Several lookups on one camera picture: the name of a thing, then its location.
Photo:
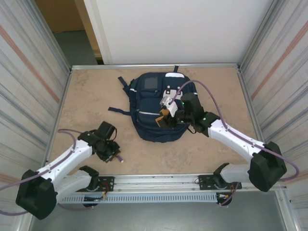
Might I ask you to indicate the purple pen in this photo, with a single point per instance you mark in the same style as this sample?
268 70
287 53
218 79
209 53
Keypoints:
120 159

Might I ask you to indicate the navy blue backpack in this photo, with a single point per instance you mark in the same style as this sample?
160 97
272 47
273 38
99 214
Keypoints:
149 113

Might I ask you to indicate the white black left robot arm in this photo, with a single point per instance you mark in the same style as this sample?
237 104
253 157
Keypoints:
65 157

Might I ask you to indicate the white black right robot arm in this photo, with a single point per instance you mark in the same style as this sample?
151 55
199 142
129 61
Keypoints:
231 137

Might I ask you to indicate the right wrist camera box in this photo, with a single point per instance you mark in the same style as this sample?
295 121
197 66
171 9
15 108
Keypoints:
172 108

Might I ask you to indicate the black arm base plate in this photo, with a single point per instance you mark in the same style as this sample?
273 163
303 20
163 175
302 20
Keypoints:
108 184
205 183

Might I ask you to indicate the aluminium mounting rail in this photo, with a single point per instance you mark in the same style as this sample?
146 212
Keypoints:
144 181

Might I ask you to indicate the aluminium table edge rail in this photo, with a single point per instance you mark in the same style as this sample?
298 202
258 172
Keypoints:
108 66

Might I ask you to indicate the white door frame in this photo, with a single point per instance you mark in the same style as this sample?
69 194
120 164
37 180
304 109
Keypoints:
96 29

